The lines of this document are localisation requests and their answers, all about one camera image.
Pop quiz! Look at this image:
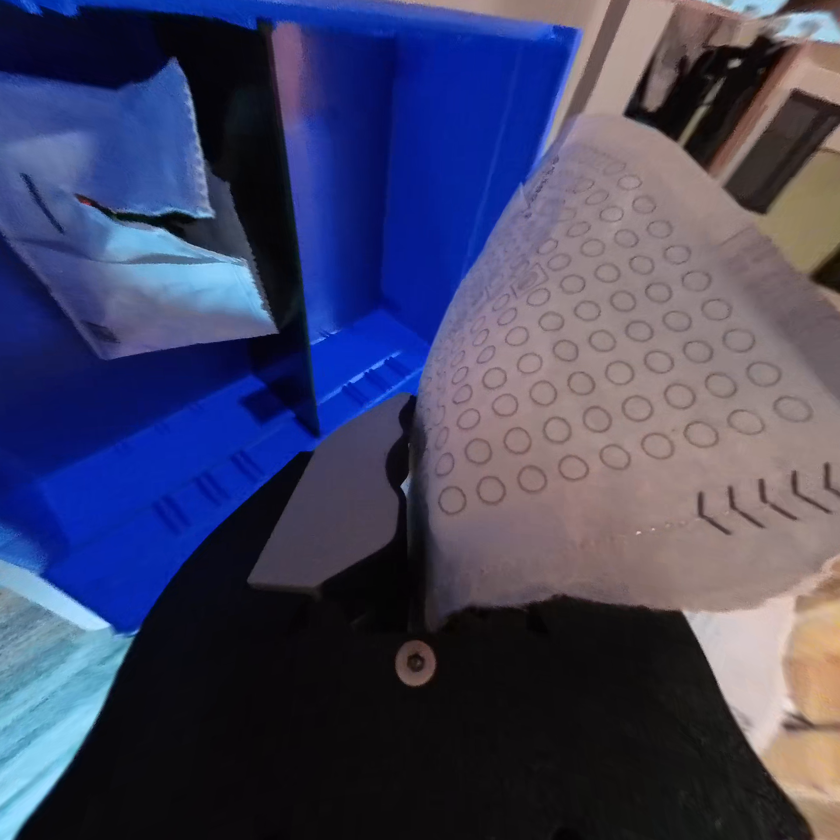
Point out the blue plastic bin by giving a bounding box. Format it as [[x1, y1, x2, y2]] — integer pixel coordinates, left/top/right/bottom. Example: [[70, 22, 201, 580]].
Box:
[[0, 0, 584, 636]]

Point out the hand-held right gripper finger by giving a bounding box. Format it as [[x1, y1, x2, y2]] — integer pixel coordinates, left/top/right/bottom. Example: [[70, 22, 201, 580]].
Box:
[[248, 392, 418, 601]]

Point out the circle print white paper bag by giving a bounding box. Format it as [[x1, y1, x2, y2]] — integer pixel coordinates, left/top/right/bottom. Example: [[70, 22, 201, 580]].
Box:
[[408, 113, 840, 632]]

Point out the black bin divider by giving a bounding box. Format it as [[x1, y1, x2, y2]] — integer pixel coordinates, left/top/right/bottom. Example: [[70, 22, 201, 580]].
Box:
[[255, 20, 322, 437]]

